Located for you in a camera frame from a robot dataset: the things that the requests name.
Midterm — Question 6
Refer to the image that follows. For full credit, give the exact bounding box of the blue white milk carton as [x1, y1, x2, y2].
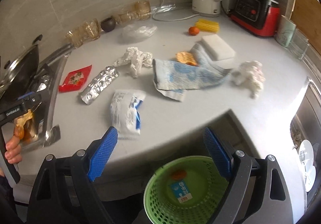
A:
[170, 180, 193, 203]

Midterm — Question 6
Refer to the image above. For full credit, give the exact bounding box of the silver pill blister pack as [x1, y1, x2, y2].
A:
[79, 66, 119, 105]

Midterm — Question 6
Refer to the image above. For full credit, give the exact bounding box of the clear plastic bag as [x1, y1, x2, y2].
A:
[122, 24, 158, 41]

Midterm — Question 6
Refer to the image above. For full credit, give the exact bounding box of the orange foam fruit net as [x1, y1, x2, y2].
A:
[171, 170, 187, 181]

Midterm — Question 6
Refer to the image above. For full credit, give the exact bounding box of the green plastic trash basket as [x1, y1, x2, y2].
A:
[144, 155, 229, 224]

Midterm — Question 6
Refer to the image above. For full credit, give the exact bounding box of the person's left hand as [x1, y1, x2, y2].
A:
[5, 136, 22, 164]

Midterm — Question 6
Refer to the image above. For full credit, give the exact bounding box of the black wok with lid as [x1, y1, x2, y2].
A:
[1, 34, 43, 105]

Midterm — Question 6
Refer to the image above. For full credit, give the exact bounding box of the stainless steel sink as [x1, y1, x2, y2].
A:
[32, 45, 74, 139]

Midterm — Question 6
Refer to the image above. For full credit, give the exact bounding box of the red snack packet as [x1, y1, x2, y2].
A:
[58, 65, 92, 93]

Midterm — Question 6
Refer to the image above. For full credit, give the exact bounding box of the white blue wrapper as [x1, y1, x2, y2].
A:
[110, 90, 146, 140]

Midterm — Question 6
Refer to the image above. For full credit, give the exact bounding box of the amber glass cup leftmost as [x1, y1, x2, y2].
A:
[65, 28, 83, 48]

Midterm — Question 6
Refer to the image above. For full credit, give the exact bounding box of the crumpled white pink tissue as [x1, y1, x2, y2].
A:
[232, 61, 265, 99]

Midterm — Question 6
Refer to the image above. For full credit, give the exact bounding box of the blue white dish towel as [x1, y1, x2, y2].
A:
[152, 43, 232, 102]

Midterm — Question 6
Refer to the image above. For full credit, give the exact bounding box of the orange bread piece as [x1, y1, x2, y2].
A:
[176, 51, 198, 66]

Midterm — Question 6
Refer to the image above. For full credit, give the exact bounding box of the white sponge block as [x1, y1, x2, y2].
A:
[201, 34, 236, 61]

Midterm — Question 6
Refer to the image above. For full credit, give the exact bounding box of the dark brown small pot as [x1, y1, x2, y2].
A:
[100, 17, 116, 33]

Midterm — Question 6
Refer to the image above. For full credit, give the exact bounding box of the crumpled white tissue left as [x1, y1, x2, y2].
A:
[113, 47, 153, 78]

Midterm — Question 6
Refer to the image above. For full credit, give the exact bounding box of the small orange tangerine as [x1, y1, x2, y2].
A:
[188, 27, 200, 36]

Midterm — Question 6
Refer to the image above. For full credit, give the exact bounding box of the clear glass mug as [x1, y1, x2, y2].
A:
[288, 29, 310, 60]

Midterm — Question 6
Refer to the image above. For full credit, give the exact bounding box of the amber stacked glass cup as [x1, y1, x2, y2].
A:
[134, 0, 151, 20]

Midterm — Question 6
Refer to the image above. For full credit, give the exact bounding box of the white floral mug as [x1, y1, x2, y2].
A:
[275, 15, 297, 48]

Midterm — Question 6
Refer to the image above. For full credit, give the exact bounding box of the red black blender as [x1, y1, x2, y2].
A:
[229, 0, 287, 38]

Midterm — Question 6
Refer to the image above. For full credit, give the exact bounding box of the wooden cutting board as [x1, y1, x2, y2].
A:
[291, 0, 321, 53]

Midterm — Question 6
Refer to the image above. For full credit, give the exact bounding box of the black blender power cable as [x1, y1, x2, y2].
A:
[220, 0, 239, 17]

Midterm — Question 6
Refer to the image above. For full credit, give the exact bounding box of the white power cable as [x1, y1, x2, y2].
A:
[134, 0, 200, 22]

